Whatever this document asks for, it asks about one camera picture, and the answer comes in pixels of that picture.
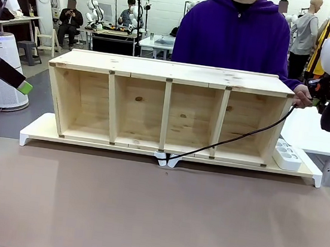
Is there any light wooden step stool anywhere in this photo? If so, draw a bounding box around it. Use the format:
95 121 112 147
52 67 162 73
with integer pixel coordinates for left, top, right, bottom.
33 25 65 59

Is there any black background desk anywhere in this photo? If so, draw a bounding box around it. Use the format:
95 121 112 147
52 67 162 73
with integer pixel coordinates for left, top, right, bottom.
88 27 140 57

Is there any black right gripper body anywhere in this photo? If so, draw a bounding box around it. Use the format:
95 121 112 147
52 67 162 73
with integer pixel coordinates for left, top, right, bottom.
303 74 330 117

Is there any white side table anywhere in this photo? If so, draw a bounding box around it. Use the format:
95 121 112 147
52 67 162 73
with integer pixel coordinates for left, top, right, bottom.
277 101 330 157

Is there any mannequin in grey hoodie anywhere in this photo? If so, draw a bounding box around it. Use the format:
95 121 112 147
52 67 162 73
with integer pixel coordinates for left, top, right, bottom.
284 0 323 83

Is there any person's left hand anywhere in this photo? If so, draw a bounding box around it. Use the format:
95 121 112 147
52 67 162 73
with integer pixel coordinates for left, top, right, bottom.
291 86 314 111

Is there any grey plastic step stool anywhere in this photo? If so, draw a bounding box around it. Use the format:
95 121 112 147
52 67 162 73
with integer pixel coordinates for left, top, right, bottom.
14 39 45 68

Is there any black power cable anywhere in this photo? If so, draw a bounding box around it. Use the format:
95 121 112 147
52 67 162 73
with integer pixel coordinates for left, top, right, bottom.
153 80 315 179

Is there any white background table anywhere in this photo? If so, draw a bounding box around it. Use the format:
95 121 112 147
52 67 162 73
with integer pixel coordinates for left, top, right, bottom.
136 32 177 62

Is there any seated person in plaid shirt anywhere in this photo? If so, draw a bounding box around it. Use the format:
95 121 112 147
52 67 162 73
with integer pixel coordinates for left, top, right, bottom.
116 0 145 35

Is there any four-compartment pine wood shelf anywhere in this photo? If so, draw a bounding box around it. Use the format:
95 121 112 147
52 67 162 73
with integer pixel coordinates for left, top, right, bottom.
38 45 298 171

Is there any person in purple hoodie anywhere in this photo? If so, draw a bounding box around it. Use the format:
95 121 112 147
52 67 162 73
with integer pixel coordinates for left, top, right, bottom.
169 0 321 94

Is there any standing person in black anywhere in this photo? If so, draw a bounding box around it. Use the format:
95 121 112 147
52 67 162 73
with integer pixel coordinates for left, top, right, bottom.
277 0 291 15

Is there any wooden riser with white legs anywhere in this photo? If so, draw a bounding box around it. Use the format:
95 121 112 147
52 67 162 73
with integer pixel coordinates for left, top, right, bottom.
17 109 172 167
167 132 326 189

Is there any wooden background workbench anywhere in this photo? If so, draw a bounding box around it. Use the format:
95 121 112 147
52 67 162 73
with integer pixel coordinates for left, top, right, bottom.
0 11 43 44

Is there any white power strip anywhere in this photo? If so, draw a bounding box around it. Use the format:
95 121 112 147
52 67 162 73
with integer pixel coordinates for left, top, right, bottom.
270 138 305 173

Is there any seated person in black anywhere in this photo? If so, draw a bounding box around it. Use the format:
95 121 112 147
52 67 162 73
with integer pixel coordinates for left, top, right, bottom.
55 0 87 52

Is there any white cylindrical air purifier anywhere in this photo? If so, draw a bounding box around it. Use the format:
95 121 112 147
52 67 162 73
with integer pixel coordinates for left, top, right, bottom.
0 32 38 113

